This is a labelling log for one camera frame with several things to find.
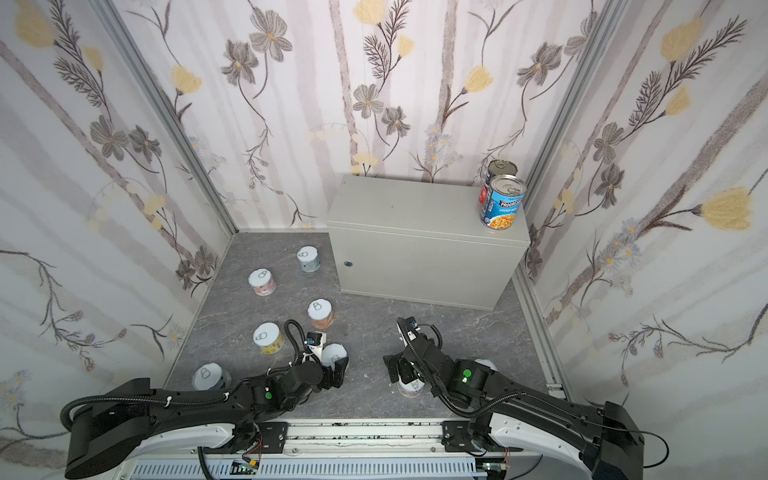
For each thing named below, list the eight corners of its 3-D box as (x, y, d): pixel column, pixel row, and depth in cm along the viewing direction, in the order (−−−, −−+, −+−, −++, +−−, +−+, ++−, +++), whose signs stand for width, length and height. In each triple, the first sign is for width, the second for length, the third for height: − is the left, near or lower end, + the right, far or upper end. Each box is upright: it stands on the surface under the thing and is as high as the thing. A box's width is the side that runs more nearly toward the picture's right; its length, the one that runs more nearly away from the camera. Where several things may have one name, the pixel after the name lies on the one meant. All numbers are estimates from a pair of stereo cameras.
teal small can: (298, 272, 110) (294, 262, 105) (302, 255, 115) (299, 245, 111) (318, 272, 110) (315, 262, 105) (321, 255, 115) (319, 245, 111)
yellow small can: (256, 354, 90) (249, 346, 85) (263, 331, 95) (257, 322, 90) (281, 354, 90) (275, 346, 85) (287, 331, 95) (281, 322, 90)
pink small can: (250, 296, 103) (244, 287, 99) (256, 277, 108) (251, 268, 104) (273, 296, 103) (268, 287, 99) (278, 278, 108) (274, 268, 104)
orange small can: (309, 329, 95) (305, 320, 91) (313, 307, 100) (309, 298, 96) (332, 329, 95) (329, 320, 91) (335, 307, 101) (333, 298, 96)
